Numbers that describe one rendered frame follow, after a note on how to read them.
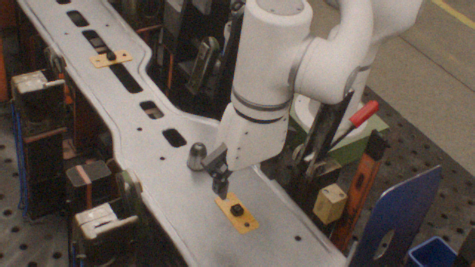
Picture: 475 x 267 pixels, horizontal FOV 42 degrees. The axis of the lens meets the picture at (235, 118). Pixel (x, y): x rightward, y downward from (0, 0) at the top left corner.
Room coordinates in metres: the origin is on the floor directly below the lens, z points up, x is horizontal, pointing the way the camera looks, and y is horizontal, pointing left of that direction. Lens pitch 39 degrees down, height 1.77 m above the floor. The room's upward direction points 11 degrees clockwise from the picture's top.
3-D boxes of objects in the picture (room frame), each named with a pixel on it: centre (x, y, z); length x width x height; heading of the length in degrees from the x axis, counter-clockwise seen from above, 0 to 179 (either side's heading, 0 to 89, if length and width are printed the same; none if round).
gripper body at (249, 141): (0.69, -0.03, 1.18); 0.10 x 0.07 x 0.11; 131
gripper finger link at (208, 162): (0.66, 0.01, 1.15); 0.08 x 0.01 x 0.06; 131
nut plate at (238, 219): (0.69, -0.03, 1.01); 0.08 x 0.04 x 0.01; 41
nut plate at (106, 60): (1.04, 0.28, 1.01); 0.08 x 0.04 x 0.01; 131
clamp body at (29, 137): (0.88, 0.37, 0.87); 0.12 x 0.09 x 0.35; 131
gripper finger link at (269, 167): (0.73, -0.07, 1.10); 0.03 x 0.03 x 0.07; 41
